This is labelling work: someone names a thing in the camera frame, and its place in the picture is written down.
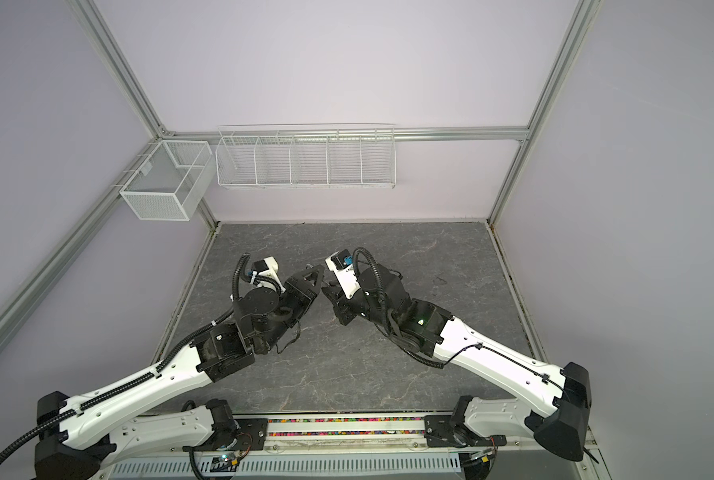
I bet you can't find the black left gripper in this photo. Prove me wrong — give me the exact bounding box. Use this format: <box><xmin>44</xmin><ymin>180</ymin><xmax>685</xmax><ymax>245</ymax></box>
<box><xmin>258</xmin><ymin>265</ymin><xmax>324</xmax><ymax>352</ymax></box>

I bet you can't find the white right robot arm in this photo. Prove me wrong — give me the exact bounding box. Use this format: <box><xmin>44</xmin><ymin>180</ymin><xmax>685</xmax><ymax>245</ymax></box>
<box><xmin>322</xmin><ymin>247</ymin><xmax>592</xmax><ymax>462</ymax></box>

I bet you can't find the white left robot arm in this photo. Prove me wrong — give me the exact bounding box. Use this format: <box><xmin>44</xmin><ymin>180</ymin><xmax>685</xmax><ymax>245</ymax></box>
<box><xmin>0</xmin><ymin>254</ymin><xmax>324</xmax><ymax>479</ymax></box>

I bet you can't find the white mesh box basket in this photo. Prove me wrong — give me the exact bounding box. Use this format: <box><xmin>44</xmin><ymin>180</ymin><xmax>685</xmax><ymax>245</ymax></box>
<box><xmin>120</xmin><ymin>140</ymin><xmax>216</xmax><ymax>221</ymax></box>

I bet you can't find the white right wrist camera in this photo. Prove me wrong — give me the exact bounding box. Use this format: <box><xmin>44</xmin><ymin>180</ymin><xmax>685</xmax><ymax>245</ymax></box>
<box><xmin>325</xmin><ymin>249</ymin><xmax>360</xmax><ymax>299</ymax></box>

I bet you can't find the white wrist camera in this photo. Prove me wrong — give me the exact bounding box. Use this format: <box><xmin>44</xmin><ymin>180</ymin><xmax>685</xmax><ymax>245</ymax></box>
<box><xmin>325</xmin><ymin>249</ymin><xmax>360</xmax><ymax>299</ymax></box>
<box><xmin>249</xmin><ymin>256</ymin><xmax>285</xmax><ymax>295</ymax></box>

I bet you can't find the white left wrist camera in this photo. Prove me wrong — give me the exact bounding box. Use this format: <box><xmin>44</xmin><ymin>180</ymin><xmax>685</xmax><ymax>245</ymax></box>
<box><xmin>249</xmin><ymin>256</ymin><xmax>285</xmax><ymax>295</ymax></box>

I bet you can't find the long white wire basket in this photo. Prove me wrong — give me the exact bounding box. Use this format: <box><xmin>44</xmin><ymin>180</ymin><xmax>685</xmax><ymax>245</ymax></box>
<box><xmin>215</xmin><ymin>123</ymin><xmax>397</xmax><ymax>188</ymax></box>

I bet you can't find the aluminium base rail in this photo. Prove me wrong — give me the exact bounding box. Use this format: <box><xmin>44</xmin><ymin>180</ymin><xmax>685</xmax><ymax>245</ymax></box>
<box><xmin>94</xmin><ymin>400</ymin><xmax>600</xmax><ymax>479</ymax></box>

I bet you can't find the aluminium frame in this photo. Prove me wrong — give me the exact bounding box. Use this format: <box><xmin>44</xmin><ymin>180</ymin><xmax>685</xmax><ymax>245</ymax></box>
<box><xmin>0</xmin><ymin>1</ymin><xmax>600</xmax><ymax>354</ymax></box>

